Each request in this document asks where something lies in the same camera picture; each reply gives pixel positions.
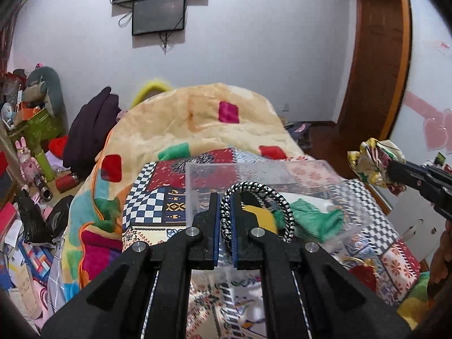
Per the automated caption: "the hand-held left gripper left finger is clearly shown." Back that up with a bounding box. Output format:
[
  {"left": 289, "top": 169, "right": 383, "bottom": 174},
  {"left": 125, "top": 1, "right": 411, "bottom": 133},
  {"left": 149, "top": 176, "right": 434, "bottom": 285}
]
[{"left": 40, "top": 193, "right": 220, "bottom": 339}]

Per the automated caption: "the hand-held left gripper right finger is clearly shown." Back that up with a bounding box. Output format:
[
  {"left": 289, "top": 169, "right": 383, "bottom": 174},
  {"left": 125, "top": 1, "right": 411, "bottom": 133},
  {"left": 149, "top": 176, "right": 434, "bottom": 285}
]
[{"left": 231, "top": 194, "right": 414, "bottom": 339}]

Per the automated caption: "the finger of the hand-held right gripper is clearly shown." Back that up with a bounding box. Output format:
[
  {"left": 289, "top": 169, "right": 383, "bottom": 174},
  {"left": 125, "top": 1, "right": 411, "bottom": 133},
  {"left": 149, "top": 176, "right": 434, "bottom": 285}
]
[{"left": 386, "top": 160, "right": 438, "bottom": 195}]

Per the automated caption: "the floral scrunchie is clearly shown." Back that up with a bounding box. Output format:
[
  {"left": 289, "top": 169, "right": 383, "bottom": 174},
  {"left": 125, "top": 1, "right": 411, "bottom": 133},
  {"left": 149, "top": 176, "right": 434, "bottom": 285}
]
[{"left": 347, "top": 138, "right": 407, "bottom": 196}]

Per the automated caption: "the black white braided hair band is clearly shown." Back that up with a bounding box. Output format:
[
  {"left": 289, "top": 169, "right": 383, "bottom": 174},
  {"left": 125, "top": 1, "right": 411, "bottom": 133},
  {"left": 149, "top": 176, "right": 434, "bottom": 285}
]
[{"left": 220, "top": 181, "right": 295, "bottom": 255}]

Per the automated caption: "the green cloth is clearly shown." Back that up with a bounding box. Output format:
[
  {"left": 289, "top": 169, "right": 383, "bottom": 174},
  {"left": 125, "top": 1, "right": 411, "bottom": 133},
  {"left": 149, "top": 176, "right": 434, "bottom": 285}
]
[{"left": 273, "top": 198, "right": 345, "bottom": 244}]

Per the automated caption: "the clear plastic box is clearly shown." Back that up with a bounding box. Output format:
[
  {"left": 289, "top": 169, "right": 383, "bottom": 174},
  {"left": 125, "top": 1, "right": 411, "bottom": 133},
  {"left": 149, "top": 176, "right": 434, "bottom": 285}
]
[{"left": 185, "top": 160, "right": 372, "bottom": 257}]

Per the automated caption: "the person's right forearm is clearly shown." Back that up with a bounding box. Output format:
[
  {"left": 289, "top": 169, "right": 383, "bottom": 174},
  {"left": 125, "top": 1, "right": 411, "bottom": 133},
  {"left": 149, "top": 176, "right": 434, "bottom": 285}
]
[{"left": 427, "top": 219, "right": 452, "bottom": 299}]

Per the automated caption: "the white cabinet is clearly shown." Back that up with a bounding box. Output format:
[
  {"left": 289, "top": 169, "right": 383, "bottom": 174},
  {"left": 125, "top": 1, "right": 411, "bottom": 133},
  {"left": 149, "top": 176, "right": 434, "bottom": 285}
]
[{"left": 381, "top": 164, "right": 449, "bottom": 274}]

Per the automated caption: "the patchwork printed bedsheet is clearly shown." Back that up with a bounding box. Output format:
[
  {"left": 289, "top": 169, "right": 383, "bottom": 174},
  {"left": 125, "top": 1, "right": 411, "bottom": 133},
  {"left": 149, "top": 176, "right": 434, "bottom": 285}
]
[{"left": 122, "top": 146, "right": 422, "bottom": 339}]

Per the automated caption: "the yellow green plush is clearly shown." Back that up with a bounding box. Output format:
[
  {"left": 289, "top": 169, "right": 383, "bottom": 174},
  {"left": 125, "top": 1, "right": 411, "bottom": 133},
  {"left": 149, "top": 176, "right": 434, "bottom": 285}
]
[{"left": 397, "top": 271, "right": 433, "bottom": 329}]

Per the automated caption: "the red cloth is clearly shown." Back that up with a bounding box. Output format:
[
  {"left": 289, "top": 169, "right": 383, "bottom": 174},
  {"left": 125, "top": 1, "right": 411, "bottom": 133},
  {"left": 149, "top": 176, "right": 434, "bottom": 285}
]
[{"left": 348, "top": 264, "right": 379, "bottom": 292}]

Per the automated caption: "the fleece blanket with coloured squares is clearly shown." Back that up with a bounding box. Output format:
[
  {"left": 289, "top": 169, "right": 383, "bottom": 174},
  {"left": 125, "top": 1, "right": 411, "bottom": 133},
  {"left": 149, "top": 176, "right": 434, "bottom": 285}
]
[{"left": 62, "top": 83, "right": 308, "bottom": 290}]

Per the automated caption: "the grey bag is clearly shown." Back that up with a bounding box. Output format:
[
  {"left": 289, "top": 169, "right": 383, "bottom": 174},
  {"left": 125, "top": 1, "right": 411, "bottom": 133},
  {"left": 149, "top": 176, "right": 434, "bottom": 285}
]
[{"left": 284, "top": 121, "right": 313, "bottom": 151}]

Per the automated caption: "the red cylinder can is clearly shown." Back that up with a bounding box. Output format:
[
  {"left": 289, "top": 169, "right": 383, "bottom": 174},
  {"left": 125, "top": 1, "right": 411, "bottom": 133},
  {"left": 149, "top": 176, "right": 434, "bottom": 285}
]
[{"left": 55, "top": 172, "right": 80, "bottom": 194}]

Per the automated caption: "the yellow fuzzy cloth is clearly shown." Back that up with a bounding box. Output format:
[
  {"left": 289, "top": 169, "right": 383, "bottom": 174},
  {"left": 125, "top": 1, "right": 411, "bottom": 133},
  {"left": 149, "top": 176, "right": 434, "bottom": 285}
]
[{"left": 130, "top": 79, "right": 175, "bottom": 110}]

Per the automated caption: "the dark purple clothing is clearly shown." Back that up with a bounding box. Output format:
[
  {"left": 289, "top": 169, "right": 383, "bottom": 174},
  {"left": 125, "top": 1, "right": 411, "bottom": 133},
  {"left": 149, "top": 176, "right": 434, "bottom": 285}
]
[{"left": 63, "top": 86, "right": 122, "bottom": 183}]

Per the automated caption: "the black plastic bag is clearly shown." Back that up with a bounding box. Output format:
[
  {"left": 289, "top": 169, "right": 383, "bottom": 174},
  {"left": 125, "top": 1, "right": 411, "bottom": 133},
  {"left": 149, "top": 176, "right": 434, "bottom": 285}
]
[{"left": 14, "top": 189, "right": 75, "bottom": 245}]

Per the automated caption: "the black flashlight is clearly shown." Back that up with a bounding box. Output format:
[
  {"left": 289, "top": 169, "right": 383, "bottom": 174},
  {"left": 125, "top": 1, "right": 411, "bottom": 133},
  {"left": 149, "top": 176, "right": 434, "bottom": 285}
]
[{"left": 33, "top": 174, "right": 53, "bottom": 203}]

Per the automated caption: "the red fabric item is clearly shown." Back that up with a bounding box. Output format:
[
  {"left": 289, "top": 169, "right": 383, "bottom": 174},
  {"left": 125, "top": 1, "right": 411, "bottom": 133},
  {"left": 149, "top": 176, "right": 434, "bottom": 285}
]
[{"left": 47, "top": 136, "right": 69, "bottom": 161}]

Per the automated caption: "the green tube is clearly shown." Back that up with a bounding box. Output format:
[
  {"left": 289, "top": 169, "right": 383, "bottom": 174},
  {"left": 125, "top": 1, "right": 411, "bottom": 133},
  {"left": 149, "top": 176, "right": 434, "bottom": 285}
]
[{"left": 33, "top": 145, "right": 57, "bottom": 181}]

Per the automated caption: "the pink rabbit doll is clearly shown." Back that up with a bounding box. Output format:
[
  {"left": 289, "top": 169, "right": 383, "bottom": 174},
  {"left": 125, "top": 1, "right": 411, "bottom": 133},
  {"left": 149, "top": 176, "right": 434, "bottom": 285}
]
[{"left": 16, "top": 137, "right": 38, "bottom": 184}]

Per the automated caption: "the green cardboard box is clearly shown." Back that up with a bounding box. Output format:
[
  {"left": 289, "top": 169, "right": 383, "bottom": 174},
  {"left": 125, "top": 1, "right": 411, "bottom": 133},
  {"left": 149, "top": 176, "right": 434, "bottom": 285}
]
[{"left": 10, "top": 108, "right": 68, "bottom": 149}]

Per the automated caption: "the grey plush toy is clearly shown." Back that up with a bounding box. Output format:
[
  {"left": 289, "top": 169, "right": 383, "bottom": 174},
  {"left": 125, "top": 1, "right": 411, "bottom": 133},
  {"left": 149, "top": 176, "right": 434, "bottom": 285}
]
[{"left": 24, "top": 65, "right": 68, "bottom": 117}]

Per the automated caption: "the wooden door frame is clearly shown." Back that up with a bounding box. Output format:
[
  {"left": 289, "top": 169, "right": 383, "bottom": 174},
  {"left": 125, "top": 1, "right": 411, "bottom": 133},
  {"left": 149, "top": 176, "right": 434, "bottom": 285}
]
[{"left": 327, "top": 0, "right": 413, "bottom": 198}]

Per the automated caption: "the small black wall screen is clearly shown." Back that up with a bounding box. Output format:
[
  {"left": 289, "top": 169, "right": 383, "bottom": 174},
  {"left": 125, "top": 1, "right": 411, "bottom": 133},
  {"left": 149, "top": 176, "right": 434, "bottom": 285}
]
[{"left": 132, "top": 0, "right": 187, "bottom": 36}]

